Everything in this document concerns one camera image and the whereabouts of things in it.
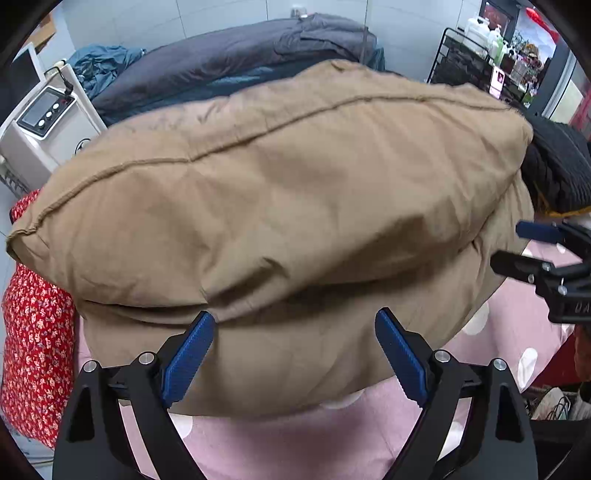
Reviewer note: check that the white medical device cabinet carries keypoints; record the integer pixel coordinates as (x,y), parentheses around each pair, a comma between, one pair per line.
(52,123)

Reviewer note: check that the tan hooded winter coat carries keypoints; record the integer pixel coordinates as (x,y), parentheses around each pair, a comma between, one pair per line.
(293,212)

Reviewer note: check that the black wire shelf rack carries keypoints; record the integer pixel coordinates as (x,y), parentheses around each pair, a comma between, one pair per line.
(460,60)

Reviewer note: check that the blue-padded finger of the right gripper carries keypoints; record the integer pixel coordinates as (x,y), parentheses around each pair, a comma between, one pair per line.
(540,232)

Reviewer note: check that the white monitor screen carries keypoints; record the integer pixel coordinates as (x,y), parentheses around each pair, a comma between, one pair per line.
(19,81)

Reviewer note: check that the red floral folded cloth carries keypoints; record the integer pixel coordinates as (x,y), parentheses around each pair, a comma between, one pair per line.
(38,364)

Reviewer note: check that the black knitted sweater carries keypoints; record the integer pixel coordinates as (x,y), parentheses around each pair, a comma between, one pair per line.
(556,169)

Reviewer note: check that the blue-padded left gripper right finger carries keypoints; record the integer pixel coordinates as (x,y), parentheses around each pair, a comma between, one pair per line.
(473,423)

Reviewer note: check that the person's right hand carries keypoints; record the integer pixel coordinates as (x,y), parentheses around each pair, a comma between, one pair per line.
(582,356)

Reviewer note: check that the pink polka dot bedsheet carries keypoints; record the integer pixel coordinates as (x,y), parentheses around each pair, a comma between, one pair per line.
(369,433)

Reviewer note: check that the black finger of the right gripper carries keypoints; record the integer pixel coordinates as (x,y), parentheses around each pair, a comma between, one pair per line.
(518,267)

